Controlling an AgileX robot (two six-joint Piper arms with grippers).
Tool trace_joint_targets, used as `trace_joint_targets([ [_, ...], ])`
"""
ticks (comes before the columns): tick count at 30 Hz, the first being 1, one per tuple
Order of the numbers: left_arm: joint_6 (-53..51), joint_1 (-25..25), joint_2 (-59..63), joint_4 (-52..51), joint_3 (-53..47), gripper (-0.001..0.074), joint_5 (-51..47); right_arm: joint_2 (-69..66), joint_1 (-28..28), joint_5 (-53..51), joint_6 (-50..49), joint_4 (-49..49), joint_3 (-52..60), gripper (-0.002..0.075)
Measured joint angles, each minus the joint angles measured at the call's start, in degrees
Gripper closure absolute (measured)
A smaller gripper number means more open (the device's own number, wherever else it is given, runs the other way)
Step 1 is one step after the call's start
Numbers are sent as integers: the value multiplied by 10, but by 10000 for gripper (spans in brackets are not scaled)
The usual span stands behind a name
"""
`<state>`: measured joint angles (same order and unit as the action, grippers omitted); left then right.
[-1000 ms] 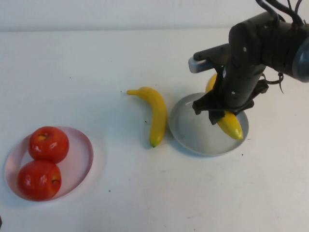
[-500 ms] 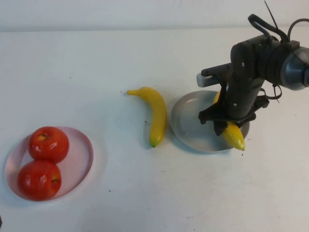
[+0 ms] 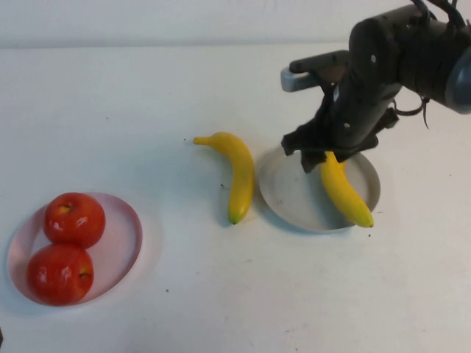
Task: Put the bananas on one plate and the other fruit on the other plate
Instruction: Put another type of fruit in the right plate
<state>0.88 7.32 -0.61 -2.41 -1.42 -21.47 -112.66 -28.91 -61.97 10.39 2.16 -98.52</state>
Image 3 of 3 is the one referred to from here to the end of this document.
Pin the yellow banana with hooked stem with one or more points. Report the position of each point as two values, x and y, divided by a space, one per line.
241 169

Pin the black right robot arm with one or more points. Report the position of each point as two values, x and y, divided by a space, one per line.
423 55

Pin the grey round plate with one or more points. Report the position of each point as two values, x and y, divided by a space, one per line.
290 195

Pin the red apple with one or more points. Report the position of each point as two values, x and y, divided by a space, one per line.
55 276
75 224

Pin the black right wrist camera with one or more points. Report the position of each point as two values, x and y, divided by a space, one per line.
298 79

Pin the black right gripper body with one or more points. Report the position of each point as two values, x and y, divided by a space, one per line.
353 117

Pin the yellow banana with straight stem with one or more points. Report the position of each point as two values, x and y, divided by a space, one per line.
346 195

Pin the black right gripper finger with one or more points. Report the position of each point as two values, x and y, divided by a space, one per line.
342 156
312 161

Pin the pink round plate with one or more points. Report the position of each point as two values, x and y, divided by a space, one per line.
117 250

